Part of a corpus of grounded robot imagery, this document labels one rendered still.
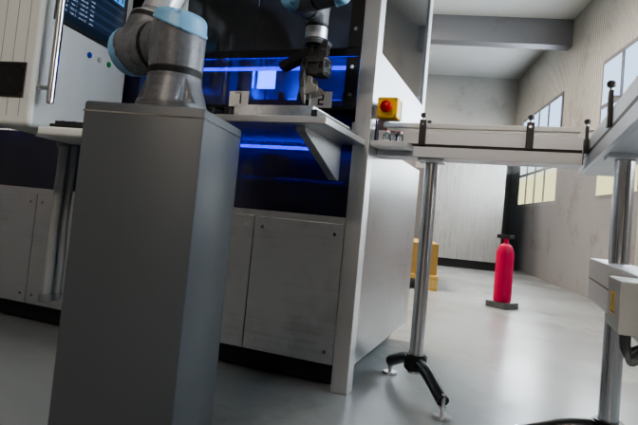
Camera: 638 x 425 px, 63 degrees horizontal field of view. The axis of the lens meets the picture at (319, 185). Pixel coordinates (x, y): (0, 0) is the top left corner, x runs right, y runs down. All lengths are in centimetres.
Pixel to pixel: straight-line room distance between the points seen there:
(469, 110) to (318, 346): 841
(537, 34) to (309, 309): 606
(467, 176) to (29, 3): 680
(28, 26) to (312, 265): 123
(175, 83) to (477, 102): 912
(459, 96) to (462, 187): 253
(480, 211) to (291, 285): 629
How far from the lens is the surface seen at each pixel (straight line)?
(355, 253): 183
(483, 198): 805
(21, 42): 202
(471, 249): 803
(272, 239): 195
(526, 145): 188
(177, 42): 117
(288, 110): 155
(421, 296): 194
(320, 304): 189
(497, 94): 1017
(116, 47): 132
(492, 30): 739
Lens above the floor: 61
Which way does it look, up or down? 3 degrees up
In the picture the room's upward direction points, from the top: 5 degrees clockwise
